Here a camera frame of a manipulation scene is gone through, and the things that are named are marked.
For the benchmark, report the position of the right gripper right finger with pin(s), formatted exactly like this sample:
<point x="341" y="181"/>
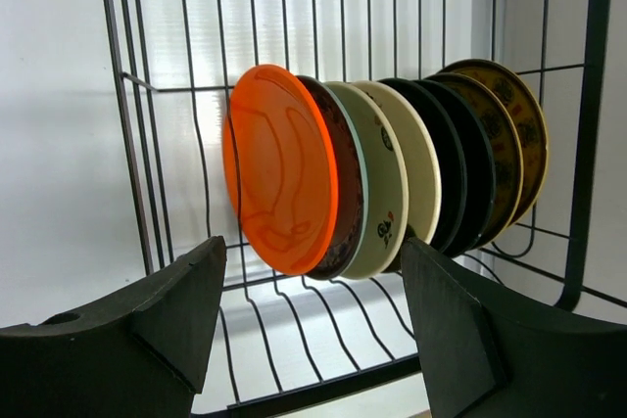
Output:
<point x="488" y="351"/>

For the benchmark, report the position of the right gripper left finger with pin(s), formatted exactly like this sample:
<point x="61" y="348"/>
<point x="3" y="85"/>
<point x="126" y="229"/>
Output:
<point x="141" y="351"/>

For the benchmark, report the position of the blue patterned plate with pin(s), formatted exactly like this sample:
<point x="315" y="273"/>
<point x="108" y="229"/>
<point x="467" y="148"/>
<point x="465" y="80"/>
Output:
<point x="352" y="183"/>

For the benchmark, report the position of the cream plate with black patch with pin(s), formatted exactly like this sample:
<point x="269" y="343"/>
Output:
<point x="424" y="175"/>

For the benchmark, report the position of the yellow patterned plate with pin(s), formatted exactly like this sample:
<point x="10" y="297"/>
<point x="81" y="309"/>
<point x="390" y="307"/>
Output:
<point x="505" y="145"/>
<point x="527" y="116"/>

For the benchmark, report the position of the cream plate with flowers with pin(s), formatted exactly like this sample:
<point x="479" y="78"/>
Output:
<point x="387" y="181"/>

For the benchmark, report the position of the orange plate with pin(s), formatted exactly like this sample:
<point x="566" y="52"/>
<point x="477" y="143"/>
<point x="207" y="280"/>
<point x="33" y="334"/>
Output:
<point x="280" y="169"/>

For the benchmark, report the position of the black wire dish rack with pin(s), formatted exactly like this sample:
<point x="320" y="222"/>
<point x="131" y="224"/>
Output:
<point x="285" y="344"/>

